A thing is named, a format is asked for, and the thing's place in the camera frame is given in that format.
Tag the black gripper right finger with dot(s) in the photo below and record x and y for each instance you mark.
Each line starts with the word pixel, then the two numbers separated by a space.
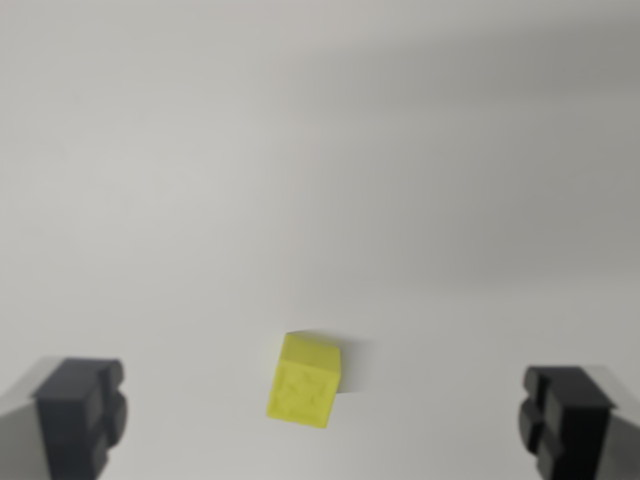
pixel 575 425

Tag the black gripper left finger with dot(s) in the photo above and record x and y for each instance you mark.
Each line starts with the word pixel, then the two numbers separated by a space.
pixel 75 415

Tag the yellow cube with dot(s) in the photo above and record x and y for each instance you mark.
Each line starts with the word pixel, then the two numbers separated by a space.
pixel 302 387

